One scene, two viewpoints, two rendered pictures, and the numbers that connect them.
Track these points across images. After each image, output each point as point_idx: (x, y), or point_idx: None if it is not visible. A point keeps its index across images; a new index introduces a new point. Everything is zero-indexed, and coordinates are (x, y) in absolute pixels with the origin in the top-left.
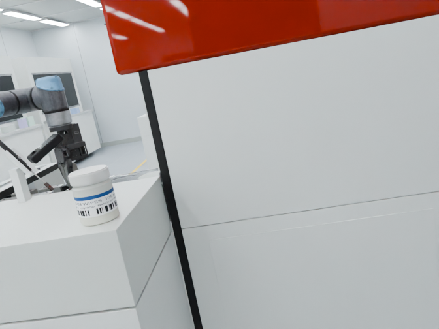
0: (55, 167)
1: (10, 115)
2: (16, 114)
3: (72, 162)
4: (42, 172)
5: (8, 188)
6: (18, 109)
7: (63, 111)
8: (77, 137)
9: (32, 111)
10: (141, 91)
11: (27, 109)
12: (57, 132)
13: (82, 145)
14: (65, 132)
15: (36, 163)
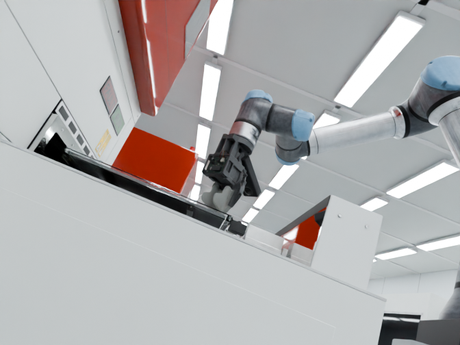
0: (319, 207)
1: (280, 151)
2: (283, 147)
3: (217, 185)
4: (302, 216)
5: (276, 233)
6: (276, 142)
7: (247, 123)
8: (220, 151)
9: (282, 134)
10: (135, 123)
11: (276, 137)
12: (244, 152)
13: (210, 159)
14: (237, 149)
15: (244, 196)
